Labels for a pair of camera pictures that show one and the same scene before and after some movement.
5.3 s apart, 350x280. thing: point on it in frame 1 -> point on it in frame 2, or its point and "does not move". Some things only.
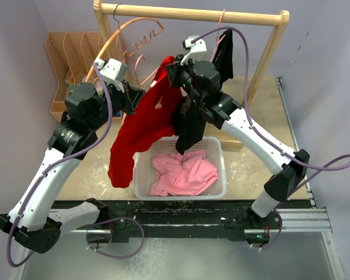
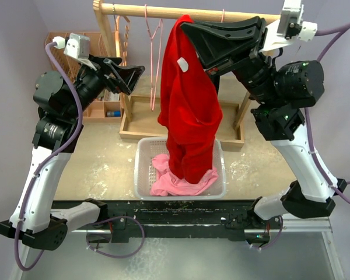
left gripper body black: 120,98 -> 89,84
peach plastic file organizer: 73,55 does not move
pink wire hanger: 148,77 -> 151,37
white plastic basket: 144,175 does not move
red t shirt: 151,120 -> 189,108
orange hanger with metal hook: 126,53 -> 118,53
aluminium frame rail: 293,215 does not move
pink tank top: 182,174 does not move
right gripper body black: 183,76 -> 258,75
